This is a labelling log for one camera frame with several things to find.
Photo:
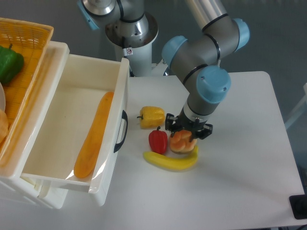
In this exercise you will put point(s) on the yellow banana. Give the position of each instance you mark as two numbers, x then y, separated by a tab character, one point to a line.
172	164

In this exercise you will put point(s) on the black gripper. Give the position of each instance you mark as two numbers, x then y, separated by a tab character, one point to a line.
199	129

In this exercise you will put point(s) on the round bread in basket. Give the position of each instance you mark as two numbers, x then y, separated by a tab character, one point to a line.
4	125

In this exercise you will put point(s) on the white plastic drawer cabinet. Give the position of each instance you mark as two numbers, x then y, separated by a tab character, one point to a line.
13	185

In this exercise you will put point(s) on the knotted bread roll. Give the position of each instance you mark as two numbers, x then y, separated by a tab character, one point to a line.
182	142

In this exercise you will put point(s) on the black device at table edge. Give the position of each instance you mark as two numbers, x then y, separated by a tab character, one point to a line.
299	206

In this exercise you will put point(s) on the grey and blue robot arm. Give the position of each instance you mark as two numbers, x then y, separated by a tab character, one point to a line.
196	64

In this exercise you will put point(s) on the white frame at right edge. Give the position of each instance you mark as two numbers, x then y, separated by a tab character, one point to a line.
298	110

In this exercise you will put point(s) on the white plate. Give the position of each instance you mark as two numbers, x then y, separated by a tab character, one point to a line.
2	98

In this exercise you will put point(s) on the orange baguette bread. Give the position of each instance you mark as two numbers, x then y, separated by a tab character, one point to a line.
89	152

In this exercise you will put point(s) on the yellow bell pepper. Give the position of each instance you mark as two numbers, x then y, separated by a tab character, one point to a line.
151	116

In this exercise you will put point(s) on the green bell pepper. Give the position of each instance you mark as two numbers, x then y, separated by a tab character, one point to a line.
11	63

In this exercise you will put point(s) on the orange wicker basket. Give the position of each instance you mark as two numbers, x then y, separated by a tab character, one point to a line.
30	40

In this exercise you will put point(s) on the red bell pepper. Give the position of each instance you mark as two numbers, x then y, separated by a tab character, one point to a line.
158	141

